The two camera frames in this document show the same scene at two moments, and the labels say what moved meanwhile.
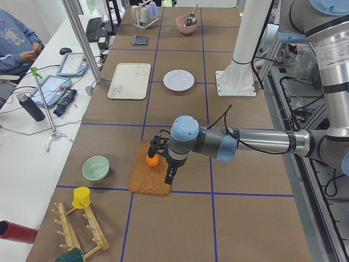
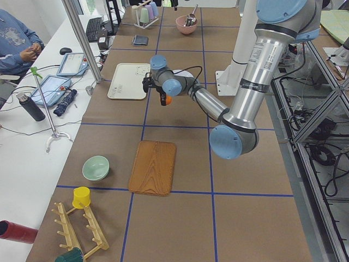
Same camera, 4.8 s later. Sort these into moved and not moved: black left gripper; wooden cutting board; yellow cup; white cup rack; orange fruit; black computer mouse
Moved: orange fruit; black left gripper
Not moved: white cup rack; yellow cup; black computer mouse; wooden cutting board
